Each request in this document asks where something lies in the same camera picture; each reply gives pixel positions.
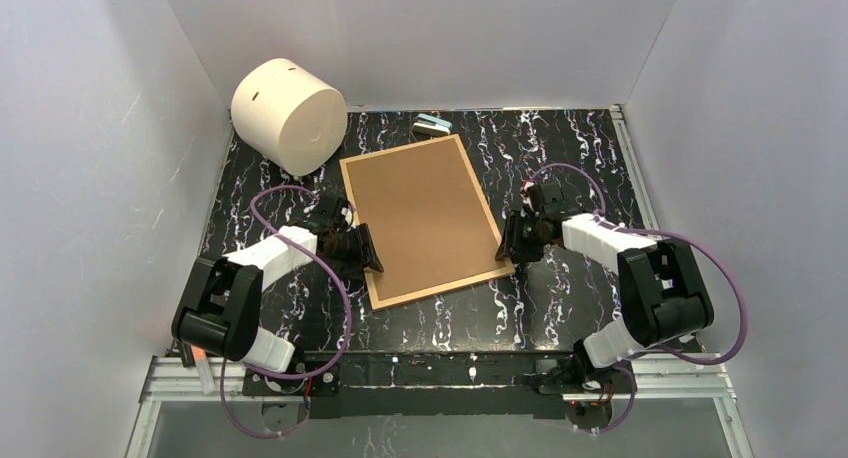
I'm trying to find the peach cap glue stick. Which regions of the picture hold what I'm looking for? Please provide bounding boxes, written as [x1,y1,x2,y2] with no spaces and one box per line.
[191,346,215,395]

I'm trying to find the large white cylinder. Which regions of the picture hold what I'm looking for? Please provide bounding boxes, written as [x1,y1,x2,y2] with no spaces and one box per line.
[230,58,347,176]

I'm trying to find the light wooden picture frame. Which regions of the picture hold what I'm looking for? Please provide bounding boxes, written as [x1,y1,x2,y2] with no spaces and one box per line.
[339,134,517,312]

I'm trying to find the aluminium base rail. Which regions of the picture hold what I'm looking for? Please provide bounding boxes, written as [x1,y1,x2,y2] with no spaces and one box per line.
[127,352,752,457]

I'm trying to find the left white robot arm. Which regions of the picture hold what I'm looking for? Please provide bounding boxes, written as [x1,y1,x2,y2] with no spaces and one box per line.
[171,194,383,377]

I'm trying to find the teal white stapler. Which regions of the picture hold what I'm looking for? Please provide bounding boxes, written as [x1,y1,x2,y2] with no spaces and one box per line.
[411,113,452,137]

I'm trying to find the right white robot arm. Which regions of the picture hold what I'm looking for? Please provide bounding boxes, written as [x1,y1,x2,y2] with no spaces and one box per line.
[495,183,714,375]

